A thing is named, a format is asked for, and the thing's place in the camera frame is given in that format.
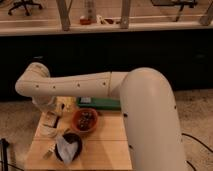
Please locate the white crumpled cloth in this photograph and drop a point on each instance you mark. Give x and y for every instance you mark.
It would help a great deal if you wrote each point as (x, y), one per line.
(67, 148)

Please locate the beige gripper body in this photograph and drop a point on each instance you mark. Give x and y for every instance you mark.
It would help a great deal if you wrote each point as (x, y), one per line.
(44, 104)

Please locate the wooden stick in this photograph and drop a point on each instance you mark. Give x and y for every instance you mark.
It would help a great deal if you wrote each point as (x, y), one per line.
(69, 104)

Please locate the white paper cup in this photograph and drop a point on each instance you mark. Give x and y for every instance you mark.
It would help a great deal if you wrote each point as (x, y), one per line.
(48, 131)

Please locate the grey sponge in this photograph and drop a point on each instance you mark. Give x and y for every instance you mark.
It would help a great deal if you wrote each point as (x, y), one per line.
(85, 100)

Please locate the wooden block eraser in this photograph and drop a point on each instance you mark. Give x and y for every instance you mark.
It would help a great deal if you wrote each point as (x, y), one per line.
(51, 119)

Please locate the small metal clip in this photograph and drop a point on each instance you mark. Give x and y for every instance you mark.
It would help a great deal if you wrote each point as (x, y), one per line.
(49, 152)

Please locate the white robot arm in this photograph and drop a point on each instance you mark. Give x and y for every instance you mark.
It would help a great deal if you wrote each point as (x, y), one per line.
(147, 103)

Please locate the green plastic tray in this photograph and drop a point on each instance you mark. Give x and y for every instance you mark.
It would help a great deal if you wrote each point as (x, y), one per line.
(100, 104)

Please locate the black stand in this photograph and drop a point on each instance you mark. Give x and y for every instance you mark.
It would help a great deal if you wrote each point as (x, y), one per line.
(3, 153)

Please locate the red bowl on shelf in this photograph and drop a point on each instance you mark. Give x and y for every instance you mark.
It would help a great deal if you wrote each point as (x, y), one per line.
(84, 21)

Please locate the orange bowl with dark items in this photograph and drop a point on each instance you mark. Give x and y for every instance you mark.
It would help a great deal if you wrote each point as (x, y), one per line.
(84, 120)

